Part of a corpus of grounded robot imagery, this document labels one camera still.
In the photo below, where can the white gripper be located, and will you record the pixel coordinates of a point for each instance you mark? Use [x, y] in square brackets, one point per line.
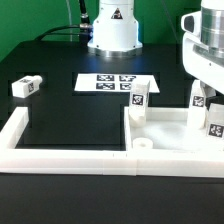
[210, 73]

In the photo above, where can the white square tabletop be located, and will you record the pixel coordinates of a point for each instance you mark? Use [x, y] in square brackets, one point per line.
[166, 129]

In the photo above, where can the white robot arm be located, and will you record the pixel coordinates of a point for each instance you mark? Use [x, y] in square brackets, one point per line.
[115, 33]

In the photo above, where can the white U-shaped fence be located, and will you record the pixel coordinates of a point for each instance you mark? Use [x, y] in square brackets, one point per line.
[101, 162]

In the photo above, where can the white marker sheet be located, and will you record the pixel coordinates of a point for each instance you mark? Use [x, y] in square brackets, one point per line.
[94, 82]

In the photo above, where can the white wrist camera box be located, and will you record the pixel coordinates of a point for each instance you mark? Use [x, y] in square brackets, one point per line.
[191, 23]

